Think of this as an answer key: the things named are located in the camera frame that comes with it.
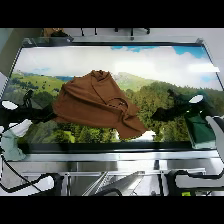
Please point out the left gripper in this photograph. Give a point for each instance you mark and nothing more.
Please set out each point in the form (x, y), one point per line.
(45, 115)

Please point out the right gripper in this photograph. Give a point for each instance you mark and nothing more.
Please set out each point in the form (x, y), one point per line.
(164, 114)

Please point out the brown shirt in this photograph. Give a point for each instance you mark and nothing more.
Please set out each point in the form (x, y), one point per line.
(93, 100)

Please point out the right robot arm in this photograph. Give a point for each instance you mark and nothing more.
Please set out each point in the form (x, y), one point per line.
(215, 133)

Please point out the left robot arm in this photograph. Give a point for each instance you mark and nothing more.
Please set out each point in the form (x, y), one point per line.
(13, 115)

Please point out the dark green garment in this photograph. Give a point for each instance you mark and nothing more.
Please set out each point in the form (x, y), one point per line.
(199, 128)

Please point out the pale green garment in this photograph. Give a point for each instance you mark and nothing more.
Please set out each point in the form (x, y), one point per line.
(12, 146)

